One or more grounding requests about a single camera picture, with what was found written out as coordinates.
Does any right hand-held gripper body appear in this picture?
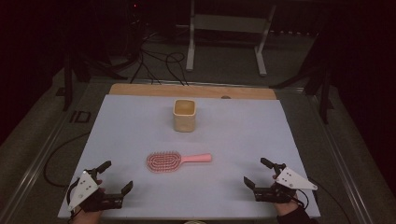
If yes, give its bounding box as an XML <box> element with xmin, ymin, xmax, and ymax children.
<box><xmin>253</xmin><ymin>162</ymin><xmax>318</xmax><ymax>204</ymax></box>

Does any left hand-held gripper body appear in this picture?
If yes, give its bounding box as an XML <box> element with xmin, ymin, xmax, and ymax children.
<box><xmin>66</xmin><ymin>169</ymin><xmax>124</xmax><ymax>214</ymax></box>

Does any pink hairbrush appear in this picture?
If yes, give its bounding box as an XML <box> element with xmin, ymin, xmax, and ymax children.
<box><xmin>146</xmin><ymin>150</ymin><xmax>213</xmax><ymax>174</ymax></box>

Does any beige square cup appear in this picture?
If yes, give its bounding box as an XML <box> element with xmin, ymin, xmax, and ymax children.
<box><xmin>172</xmin><ymin>98</ymin><xmax>197</xmax><ymax>133</ymax></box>

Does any person's right hand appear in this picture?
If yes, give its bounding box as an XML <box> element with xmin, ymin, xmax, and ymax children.
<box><xmin>275</xmin><ymin>199</ymin><xmax>301</xmax><ymax>217</ymax></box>

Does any person's left hand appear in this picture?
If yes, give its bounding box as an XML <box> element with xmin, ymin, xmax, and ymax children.
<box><xmin>72</xmin><ymin>208</ymin><xmax>104</xmax><ymax>224</ymax></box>

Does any white table mat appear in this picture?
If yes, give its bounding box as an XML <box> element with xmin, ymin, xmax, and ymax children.
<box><xmin>57</xmin><ymin>93</ymin><xmax>321</xmax><ymax>219</ymax></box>

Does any black stand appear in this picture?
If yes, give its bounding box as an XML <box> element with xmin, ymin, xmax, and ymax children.
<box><xmin>55</xmin><ymin>49</ymin><xmax>92</xmax><ymax>112</ymax></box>
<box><xmin>270</xmin><ymin>31</ymin><xmax>334</xmax><ymax>125</ymax></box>

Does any white metal stand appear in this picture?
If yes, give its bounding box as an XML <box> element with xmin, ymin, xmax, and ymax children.
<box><xmin>185</xmin><ymin>0</ymin><xmax>277</xmax><ymax>77</ymax></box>

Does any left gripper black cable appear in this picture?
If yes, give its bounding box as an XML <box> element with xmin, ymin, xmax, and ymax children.
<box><xmin>65</xmin><ymin>177</ymin><xmax>82</xmax><ymax>220</ymax></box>

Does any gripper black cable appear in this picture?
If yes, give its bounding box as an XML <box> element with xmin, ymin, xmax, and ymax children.
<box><xmin>307</xmin><ymin>176</ymin><xmax>353</xmax><ymax>224</ymax></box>
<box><xmin>65</xmin><ymin>177</ymin><xmax>82</xmax><ymax>220</ymax></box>

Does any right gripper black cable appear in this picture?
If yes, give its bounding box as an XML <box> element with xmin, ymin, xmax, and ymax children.
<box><xmin>307</xmin><ymin>176</ymin><xmax>353</xmax><ymax>224</ymax></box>

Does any thin black floor cable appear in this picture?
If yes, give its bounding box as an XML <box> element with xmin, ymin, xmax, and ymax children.
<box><xmin>43</xmin><ymin>132</ymin><xmax>92</xmax><ymax>189</ymax></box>

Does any black looped floor cable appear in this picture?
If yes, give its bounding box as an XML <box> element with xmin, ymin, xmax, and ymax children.
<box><xmin>130</xmin><ymin>31</ymin><xmax>190</xmax><ymax>87</ymax></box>

